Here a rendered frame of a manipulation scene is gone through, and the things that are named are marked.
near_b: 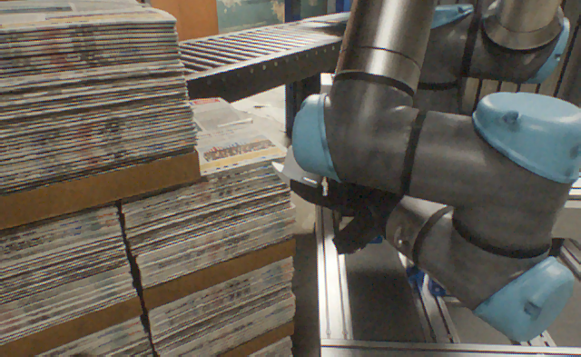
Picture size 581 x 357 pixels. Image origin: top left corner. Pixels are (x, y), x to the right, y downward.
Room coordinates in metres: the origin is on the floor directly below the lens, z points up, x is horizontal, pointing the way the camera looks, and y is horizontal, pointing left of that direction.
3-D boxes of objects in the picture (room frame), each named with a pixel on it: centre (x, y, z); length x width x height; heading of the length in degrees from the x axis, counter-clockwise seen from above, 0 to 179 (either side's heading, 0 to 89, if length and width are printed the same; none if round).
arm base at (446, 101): (0.78, -0.28, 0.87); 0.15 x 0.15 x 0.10
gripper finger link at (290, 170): (0.46, 0.00, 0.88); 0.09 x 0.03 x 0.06; 57
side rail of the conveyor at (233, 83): (1.69, -0.08, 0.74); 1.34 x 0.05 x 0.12; 141
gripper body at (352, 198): (0.40, -0.10, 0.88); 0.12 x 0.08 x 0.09; 31
